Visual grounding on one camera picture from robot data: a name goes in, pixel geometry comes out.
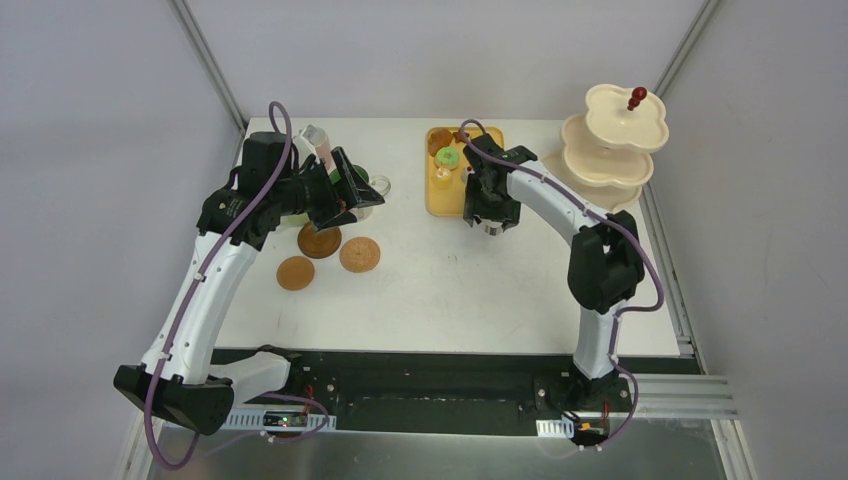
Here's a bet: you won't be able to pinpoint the orange round coaster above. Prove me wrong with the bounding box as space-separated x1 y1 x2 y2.
276 256 315 291

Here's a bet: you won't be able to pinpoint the light green mug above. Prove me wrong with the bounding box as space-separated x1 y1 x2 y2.
278 213 310 230

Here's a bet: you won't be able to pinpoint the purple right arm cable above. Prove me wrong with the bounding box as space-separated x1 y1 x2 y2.
458 118 666 446

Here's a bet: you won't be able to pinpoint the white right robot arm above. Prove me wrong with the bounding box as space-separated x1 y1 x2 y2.
458 132 645 410

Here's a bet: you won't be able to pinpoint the cream three-tier cake stand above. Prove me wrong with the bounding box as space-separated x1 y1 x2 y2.
543 84 670 212

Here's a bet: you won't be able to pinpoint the green frosted donut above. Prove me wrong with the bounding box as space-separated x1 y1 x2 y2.
434 146 461 170

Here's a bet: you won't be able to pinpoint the left aluminium frame post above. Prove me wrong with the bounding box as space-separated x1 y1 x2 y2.
167 0 248 136

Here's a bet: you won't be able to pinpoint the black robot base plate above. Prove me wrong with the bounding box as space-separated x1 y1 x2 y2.
218 349 664 437

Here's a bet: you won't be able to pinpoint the right white slotted cable duct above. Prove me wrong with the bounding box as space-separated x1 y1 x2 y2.
535 417 575 439

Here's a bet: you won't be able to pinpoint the pink mug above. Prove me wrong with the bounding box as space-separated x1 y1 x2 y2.
298 124 335 173

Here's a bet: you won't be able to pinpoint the floral mug with green inside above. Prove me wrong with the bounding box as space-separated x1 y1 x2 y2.
329 164 391 226

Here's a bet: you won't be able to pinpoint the yellow cream tart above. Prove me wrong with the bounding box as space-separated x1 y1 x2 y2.
430 166 453 189

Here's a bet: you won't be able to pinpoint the dark brown wooden coaster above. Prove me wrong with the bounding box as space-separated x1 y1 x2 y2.
297 223 342 259

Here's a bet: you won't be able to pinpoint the right aluminium frame post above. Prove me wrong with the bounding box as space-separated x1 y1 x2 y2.
653 0 724 99

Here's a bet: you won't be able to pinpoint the yellow plastic tray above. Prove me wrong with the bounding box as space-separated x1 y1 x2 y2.
425 126 470 217

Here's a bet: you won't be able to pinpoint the light woven round coaster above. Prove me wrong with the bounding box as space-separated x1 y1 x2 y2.
339 237 381 273

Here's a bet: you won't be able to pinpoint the aluminium frame post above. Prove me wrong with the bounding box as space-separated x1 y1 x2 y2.
167 0 248 136
653 0 724 99

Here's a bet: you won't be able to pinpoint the metal tongs with black tips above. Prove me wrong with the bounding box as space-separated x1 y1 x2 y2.
480 221 504 236

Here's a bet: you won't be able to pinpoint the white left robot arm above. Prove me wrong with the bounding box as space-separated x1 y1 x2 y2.
113 132 385 436

